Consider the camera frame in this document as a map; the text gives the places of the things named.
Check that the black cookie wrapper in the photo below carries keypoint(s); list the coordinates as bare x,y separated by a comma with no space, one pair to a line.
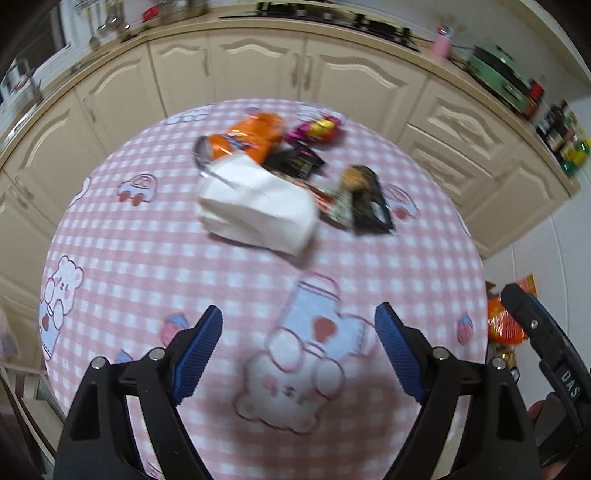
369,207

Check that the person's right hand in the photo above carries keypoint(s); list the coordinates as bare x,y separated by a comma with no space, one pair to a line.
537,411

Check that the green red wrapper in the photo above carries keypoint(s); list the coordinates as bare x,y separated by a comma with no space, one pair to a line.
334,205

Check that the white tissue pack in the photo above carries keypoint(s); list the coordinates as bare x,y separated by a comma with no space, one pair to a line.
258,212

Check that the small black wrapper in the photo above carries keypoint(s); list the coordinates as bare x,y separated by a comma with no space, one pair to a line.
295,161

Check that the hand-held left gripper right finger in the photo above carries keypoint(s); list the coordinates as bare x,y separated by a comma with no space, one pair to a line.
401,355

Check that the orange chip bag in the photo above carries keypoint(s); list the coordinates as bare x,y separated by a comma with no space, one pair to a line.
249,136

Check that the magenta snack bag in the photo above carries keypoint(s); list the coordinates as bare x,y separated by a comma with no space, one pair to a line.
314,129

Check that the green electric grill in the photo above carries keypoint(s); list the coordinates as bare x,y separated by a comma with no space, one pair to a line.
498,76

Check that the pink utensil holder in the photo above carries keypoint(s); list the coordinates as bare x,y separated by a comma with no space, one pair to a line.
443,44

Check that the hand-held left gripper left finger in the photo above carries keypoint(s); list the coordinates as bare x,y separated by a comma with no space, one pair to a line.
196,355

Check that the red packet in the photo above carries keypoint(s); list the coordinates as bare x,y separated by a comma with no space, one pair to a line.
152,11

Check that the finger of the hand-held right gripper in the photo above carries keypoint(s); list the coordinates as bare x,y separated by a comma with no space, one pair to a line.
536,304
531,318

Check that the row of condiment bottles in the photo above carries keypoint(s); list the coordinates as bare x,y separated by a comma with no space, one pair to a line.
561,129

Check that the cream base kitchen cabinets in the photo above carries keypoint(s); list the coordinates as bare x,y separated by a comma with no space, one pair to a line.
258,69

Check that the orange rice bag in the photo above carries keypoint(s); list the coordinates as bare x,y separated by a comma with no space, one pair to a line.
503,323

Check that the black gas stove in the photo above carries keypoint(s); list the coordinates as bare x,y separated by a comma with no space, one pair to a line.
369,27

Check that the pink checked tablecloth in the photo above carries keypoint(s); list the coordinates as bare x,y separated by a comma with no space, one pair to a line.
138,258

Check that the beige kitchen countertop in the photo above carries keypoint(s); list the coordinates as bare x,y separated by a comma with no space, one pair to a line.
184,28

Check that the cream cabinet drawer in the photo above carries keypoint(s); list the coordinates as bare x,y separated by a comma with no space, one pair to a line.
457,120
443,159

